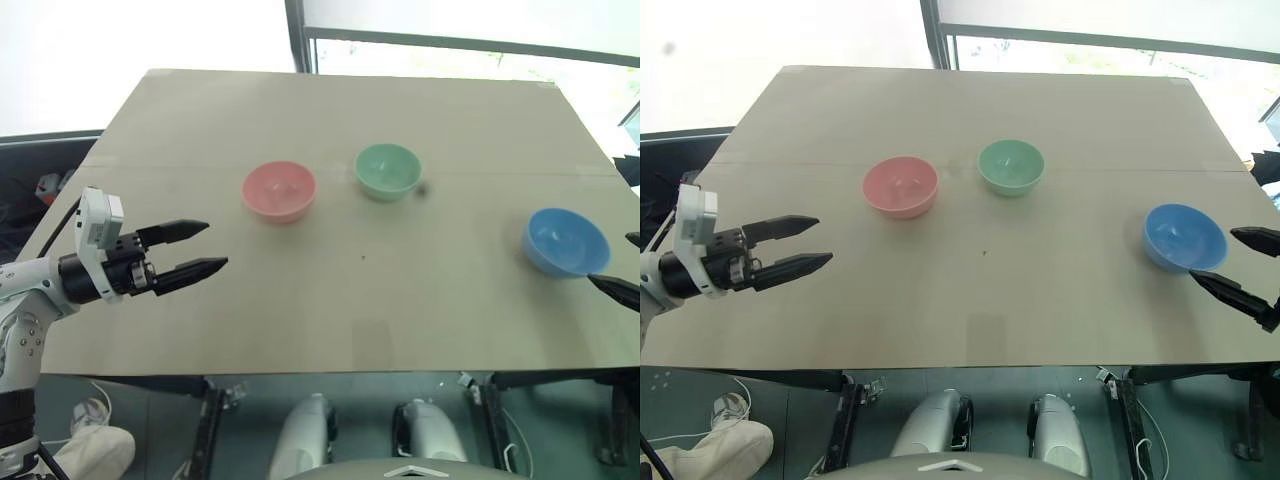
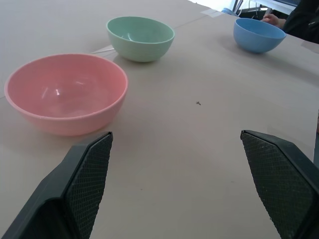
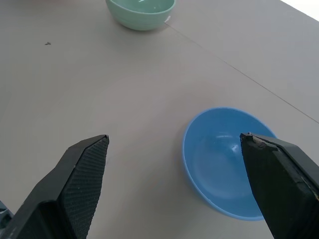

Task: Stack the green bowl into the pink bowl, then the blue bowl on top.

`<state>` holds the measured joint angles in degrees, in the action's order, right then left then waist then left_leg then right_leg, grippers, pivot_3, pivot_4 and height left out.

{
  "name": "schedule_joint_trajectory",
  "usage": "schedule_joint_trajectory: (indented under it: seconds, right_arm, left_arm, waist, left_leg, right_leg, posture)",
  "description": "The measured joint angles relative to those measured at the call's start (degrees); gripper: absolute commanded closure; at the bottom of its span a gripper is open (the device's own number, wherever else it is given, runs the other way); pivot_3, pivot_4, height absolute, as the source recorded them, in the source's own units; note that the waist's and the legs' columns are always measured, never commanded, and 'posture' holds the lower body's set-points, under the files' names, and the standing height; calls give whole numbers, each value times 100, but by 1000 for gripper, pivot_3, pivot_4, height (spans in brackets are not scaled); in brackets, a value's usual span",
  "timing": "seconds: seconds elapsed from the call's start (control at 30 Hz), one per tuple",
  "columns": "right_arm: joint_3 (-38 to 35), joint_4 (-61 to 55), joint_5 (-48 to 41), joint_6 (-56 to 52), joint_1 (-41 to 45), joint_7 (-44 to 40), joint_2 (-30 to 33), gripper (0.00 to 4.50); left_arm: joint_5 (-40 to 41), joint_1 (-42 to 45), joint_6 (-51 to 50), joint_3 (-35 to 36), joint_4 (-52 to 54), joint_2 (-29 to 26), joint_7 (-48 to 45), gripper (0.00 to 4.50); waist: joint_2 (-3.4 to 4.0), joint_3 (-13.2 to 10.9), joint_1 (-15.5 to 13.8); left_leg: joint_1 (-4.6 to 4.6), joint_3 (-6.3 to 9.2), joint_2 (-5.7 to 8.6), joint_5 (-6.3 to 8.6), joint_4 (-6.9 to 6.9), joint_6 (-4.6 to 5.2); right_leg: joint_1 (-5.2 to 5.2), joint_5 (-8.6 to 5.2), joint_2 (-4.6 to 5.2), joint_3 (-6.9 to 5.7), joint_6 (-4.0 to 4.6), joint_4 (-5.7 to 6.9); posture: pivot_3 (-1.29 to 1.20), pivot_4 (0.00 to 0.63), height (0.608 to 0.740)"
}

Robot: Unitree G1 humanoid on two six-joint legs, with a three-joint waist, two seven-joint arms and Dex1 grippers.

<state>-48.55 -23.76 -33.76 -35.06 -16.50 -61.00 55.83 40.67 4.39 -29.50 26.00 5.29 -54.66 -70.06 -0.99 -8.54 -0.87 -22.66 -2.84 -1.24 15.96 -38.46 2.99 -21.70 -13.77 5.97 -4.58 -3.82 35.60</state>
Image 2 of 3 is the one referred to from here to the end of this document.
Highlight blue plastic bowl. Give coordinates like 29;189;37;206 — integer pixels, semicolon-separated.
233;17;287;54

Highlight pink plastic bowl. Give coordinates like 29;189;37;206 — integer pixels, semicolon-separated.
4;53;129;136

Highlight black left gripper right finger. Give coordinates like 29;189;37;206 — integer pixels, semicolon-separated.
240;129;319;239

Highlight bystander in dark clothing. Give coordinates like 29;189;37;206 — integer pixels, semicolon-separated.
283;0;319;45

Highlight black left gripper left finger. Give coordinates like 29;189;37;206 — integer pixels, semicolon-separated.
0;131;114;239

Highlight clear tape strip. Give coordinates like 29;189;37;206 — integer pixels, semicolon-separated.
200;8;226;18

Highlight green plastic bowl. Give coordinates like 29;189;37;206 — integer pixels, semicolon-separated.
106;16;175;63

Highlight bystander's bare hand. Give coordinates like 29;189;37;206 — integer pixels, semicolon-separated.
262;13;287;28

